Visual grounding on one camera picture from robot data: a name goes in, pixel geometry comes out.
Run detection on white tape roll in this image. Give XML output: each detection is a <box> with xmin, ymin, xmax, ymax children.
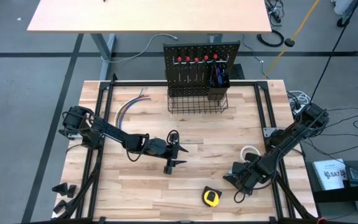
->
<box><xmin>240</xmin><ymin>145</ymin><xmax>260</xmax><ymax>162</ymax></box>

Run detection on black mesh panel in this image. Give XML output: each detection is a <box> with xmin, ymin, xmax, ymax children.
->
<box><xmin>230</xmin><ymin>63</ymin><xmax>246</xmax><ymax>80</ymax></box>

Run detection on long black hanging cable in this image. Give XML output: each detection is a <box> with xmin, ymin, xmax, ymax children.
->
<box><xmin>309</xmin><ymin>0</ymin><xmax>358</xmax><ymax>105</ymax></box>

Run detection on office chair base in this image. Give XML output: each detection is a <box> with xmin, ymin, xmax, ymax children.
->
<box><xmin>331</xmin><ymin>0</ymin><xmax>358</xmax><ymax>29</ymax></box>

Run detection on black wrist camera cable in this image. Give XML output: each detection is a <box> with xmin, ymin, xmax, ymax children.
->
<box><xmin>233</xmin><ymin>186</ymin><xmax>251</xmax><ymax>205</ymax></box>
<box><xmin>165</xmin><ymin>129</ymin><xmax>180</xmax><ymax>146</ymax></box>

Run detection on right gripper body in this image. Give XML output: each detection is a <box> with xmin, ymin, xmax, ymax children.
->
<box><xmin>225</xmin><ymin>153</ymin><xmax>275</xmax><ymax>195</ymax></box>

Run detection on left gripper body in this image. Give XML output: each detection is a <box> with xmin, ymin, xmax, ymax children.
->
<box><xmin>144</xmin><ymin>138</ymin><xmax>181</xmax><ymax>175</ymax></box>

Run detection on black wire basket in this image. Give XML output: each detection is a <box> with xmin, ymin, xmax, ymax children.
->
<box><xmin>167</xmin><ymin>91</ymin><xmax>229</xmax><ymax>115</ymax></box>

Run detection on white cable coil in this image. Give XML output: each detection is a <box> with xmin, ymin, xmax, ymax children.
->
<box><xmin>287</xmin><ymin>90</ymin><xmax>312</xmax><ymax>114</ymax></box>

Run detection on black rounded object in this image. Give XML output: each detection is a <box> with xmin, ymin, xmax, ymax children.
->
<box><xmin>201</xmin><ymin>185</ymin><xmax>223</xmax><ymax>208</ymax></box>

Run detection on black metal peg board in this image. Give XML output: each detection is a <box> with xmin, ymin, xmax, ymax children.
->
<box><xmin>162</xmin><ymin>41</ymin><xmax>241</xmax><ymax>98</ymax></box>

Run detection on black cable tangle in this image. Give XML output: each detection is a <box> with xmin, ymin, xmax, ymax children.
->
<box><xmin>265</xmin><ymin>0</ymin><xmax>285</xmax><ymax>28</ymax></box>

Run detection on yellow hanging cable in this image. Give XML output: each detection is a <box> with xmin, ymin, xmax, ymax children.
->
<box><xmin>262</xmin><ymin>0</ymin><xmax>323</xmax><ymax>80</ymax></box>

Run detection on grey floor cable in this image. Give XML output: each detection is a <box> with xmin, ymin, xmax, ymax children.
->
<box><xmin>104</xmin><ymin>33</ymin><xmax>180</xmax><ymax>64</ymax></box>

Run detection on black aluminium table frame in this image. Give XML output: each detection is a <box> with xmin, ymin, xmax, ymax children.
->
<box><xmin>76</xmin><ymin>73</ymin><xmax>319</xmax><ymax>224</ymax></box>

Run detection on white booklet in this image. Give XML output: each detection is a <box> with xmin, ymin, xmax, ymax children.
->
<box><xmin>312</xmin><ymin>159</ymin><xmax>348</xmax><ymax>191</ymax></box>

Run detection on black coiled cable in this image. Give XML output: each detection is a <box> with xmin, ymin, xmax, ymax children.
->
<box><xmin>257</xmin><ymin>29</ymin><xmax>285</xmax><ymax>48</ymax></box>

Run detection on black plastic bin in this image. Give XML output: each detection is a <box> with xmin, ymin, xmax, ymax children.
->
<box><xmin>208</xmin><ymin>73</ymin><xmax>231</xmax><ymax>101</ymax></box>

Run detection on coloured wire bundle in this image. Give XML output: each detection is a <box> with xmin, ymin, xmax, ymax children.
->
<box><xmin>113</xmin><ymin>88</ymin><xmax>152</xmax><ymax>130</ymax></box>

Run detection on light wooden desk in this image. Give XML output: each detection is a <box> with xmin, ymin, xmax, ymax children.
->
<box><xmin>26</xmin><ymin>0</ymin><xmax>273</xmax><ymax>34</ymax></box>

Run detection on black storage box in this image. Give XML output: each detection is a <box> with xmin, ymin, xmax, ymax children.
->
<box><xmin>305</xmin><ymin>159</ymin><xmax>358</xmax><ymax>205</ymax></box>

